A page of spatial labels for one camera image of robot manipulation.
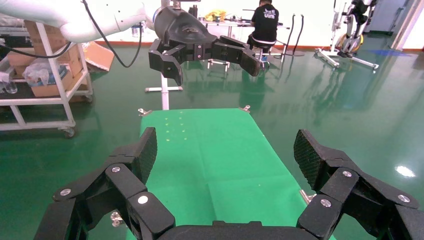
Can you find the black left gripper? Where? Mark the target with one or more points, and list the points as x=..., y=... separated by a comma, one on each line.
x=182, y=30

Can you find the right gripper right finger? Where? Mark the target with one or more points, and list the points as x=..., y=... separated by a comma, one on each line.
x=351, y=192

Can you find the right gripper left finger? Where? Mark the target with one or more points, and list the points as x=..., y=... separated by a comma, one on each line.
x=126, y=185

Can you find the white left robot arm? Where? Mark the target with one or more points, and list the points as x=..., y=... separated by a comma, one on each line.
x=49, y=13

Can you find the flat cardboard sheet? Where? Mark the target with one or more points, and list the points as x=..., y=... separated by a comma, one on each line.
x=99, y=56

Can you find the brown cardboard box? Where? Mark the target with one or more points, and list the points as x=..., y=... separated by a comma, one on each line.
x=74, y=61
x=30, y=33
x=49, y=91

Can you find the silver binder clip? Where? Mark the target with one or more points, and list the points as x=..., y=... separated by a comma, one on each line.
x=144, y=112
x=306, y=196
x=245, y=108
x=116, y=219

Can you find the yellow object on desk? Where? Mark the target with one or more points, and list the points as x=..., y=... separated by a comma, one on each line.
x=215, y=16

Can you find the white desk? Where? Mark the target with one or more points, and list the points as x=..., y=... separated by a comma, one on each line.
x=232, y=24

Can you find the white table foot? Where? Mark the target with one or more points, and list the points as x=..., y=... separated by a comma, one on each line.
x=165, y=97

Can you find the metal stool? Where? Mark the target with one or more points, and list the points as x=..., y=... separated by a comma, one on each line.
x=264, y=53

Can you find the clear jar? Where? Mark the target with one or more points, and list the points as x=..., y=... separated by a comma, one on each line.
x=136, y=31

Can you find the person in black shirt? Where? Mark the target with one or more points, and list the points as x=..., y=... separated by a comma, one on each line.
x=265, y=23

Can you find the clear plastic bag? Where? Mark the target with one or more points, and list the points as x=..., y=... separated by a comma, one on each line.
x=36, y=74

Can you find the white metal cart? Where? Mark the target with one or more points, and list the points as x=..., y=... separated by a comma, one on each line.
x=52, y=59

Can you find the black and yellow machine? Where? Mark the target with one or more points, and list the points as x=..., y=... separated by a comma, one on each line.
x=352, y=41

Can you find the clear plastic bottle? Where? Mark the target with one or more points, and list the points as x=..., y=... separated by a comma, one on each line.
x=10, y=86

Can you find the white metal leg frame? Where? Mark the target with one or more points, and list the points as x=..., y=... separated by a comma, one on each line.
x=218, y=63

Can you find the white rig frame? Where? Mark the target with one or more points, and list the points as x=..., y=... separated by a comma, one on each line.
x=328, y=57

